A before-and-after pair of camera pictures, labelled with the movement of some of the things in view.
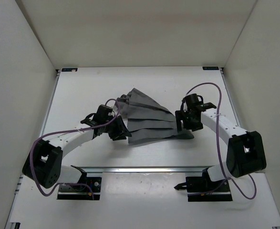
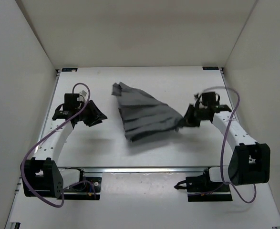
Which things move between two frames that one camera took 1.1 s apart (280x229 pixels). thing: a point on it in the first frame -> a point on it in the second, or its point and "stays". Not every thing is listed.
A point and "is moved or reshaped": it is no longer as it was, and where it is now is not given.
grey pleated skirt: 147,121 is moved or reshaped
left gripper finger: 126,132 -> 100,114
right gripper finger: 179,117 -> 188,118
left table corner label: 69,69 stays
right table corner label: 210,68 stays
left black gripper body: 113,127 -> 87,113
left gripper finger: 117,136 -> 93,121
